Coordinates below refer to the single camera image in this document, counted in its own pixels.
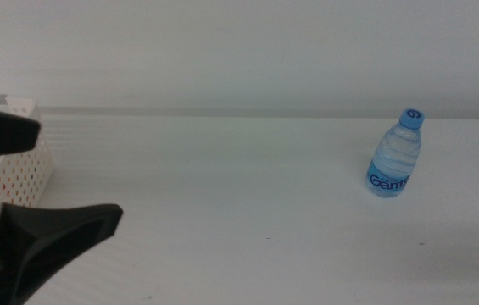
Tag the clear water bottle blue cap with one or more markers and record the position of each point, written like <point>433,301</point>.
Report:
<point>393,161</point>

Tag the white perforated plastic basket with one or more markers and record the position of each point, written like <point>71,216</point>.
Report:
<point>23,169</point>

